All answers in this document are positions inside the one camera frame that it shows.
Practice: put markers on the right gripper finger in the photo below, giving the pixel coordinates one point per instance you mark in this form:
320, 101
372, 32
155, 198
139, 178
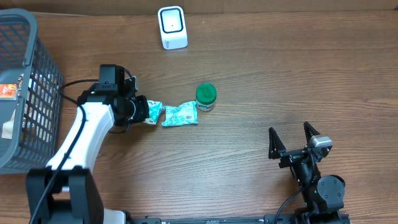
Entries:
311, 133
276, 147

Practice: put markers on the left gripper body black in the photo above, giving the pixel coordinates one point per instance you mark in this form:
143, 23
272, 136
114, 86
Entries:
142, 109

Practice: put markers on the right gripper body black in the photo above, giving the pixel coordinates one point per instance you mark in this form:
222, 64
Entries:
290, 158

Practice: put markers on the teal tissue pack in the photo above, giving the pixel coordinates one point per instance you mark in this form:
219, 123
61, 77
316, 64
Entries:
155, 109

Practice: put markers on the teal packet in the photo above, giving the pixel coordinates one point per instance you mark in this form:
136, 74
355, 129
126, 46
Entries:
185, 114

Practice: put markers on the green lid jar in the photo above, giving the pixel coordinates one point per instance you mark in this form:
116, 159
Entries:
206, 96

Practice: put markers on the brown white snack bag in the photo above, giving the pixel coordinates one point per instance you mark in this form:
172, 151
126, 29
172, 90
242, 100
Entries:
7, 128

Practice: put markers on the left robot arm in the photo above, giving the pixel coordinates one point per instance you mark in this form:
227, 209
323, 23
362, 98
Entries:
64, 191

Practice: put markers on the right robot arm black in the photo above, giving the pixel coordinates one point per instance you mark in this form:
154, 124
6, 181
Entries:
322, 196

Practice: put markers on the white barcode scanner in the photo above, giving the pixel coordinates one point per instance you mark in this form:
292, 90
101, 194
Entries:
173, 30

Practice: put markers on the grey plastic shopping basket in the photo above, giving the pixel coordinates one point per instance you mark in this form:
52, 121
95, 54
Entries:
26, 62

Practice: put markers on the orange snack packet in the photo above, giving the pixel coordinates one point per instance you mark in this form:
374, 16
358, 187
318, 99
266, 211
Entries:
8, 91

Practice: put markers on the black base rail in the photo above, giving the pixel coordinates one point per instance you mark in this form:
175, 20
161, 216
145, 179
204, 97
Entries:
211, 221

